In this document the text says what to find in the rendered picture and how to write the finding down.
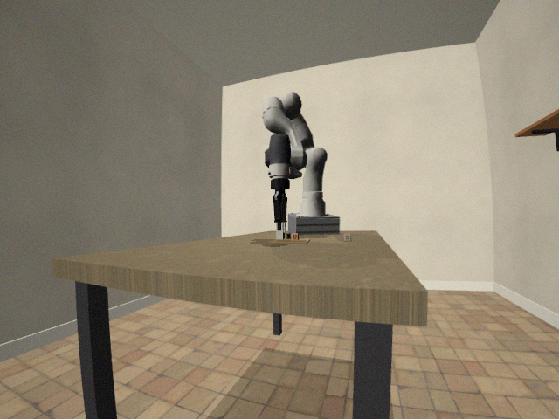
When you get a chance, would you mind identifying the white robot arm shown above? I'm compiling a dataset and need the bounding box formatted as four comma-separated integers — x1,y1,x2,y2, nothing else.
262,92,328,217

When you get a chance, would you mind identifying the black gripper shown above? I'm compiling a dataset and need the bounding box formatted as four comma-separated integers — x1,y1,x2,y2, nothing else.
271,179,290,239

